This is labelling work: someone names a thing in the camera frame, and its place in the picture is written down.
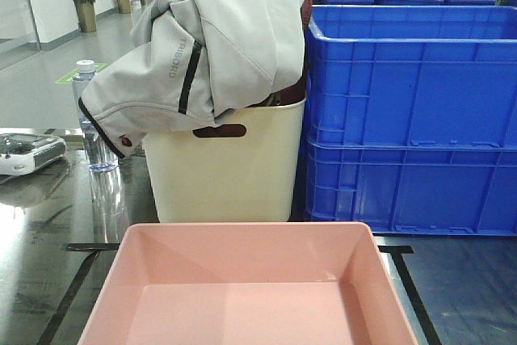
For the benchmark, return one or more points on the large blue crate lower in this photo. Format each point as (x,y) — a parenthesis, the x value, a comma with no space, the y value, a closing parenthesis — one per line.
(413,190)

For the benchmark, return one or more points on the clear water bottle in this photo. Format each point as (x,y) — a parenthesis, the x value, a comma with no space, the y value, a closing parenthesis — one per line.
(100,157)

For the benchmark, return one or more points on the pink plastic bin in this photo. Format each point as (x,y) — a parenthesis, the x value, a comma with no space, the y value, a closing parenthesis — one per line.
(248,283)

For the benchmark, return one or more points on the light grey jacket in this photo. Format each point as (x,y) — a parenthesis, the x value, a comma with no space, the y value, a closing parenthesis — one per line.
(192,64)

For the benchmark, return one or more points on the cream plastic basket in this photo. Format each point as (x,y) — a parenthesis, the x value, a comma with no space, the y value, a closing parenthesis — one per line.
(248,176)

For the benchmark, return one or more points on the large blue crate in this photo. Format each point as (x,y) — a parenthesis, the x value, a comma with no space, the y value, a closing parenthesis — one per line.
(413,75)
(413,190)

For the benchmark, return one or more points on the large blue crate upper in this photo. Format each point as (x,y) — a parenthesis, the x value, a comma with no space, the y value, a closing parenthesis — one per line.
(413,75)

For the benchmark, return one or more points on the white remote controller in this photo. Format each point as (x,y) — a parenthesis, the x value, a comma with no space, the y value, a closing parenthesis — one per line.
(25,153)

